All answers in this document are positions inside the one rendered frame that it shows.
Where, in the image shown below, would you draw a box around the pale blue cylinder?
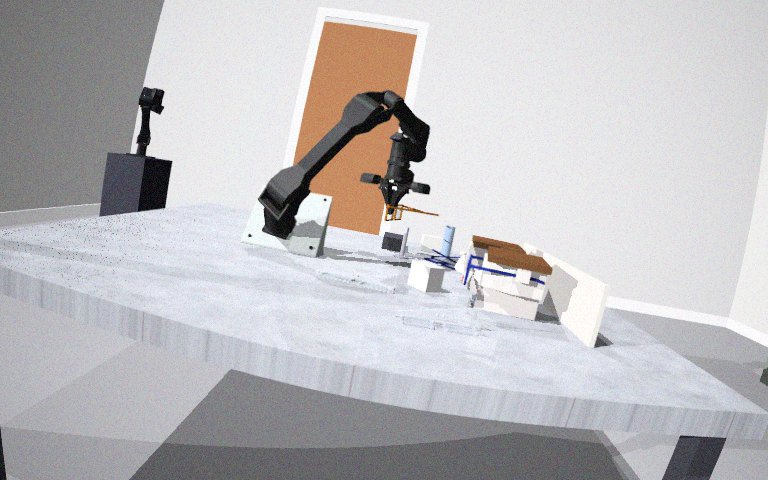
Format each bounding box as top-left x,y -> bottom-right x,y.
441,225 -> 455,257

